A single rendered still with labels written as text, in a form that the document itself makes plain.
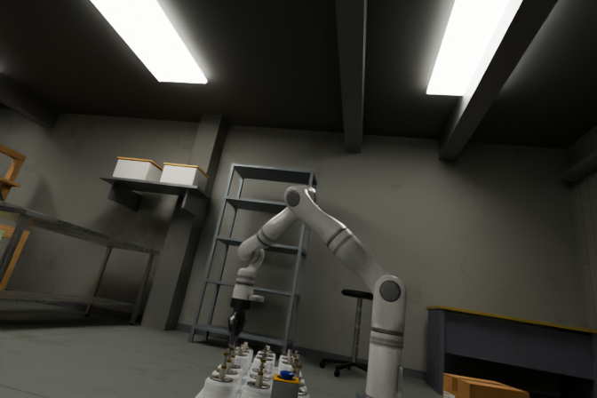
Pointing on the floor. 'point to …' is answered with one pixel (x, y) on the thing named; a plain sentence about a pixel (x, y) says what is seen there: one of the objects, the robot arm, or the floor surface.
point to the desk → (513, 346)
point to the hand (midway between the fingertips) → (233, 340)
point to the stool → (354, 335)
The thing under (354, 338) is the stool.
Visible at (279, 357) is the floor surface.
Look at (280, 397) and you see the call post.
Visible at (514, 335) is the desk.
